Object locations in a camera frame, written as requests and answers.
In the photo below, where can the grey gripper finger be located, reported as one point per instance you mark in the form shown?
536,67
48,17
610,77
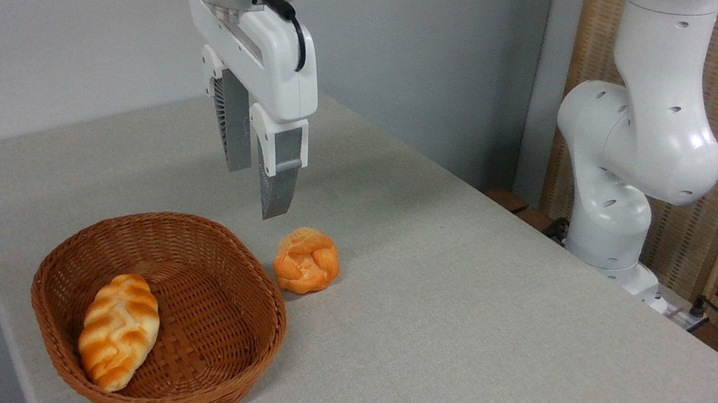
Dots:
280,180
233,128

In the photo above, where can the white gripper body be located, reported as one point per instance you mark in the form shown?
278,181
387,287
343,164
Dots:
280,62

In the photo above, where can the long striped bread loaf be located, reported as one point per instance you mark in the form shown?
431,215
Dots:
118,333

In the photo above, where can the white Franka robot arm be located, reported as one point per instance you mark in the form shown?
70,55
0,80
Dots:
637,132

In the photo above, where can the round orange bread roll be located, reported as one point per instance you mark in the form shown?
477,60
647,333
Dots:
307,263

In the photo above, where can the brown wicker basket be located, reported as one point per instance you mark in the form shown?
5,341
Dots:
212,323

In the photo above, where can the black plug connector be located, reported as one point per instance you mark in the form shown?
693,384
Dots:
556,229

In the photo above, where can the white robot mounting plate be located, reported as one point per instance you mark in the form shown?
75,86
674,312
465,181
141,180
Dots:
673,305

